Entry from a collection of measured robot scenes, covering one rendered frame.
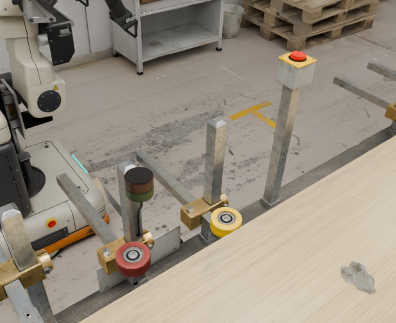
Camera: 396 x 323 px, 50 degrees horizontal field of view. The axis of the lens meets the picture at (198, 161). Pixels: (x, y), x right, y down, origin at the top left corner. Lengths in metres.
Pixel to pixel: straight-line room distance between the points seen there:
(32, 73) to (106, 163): 1.02
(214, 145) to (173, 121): 2.03
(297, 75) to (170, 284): 0.59
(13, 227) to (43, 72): 1.11
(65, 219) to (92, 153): 0.83
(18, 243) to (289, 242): 0.60
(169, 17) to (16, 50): 2.52
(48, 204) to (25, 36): 0.75
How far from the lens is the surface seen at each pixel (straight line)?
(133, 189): 0.88
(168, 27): 4.25
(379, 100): 1.90
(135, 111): 3.19
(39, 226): 2.05
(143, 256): 1.01
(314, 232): 1.11
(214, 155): 1.06
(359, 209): 1.22
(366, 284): 1.04
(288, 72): 1.14
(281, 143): 1.26
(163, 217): 2.35
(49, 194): 2.15
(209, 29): 4.22
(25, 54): 1.89
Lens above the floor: 1.69
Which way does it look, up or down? 39 degrees down
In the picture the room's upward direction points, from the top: 3 degrees clockwise
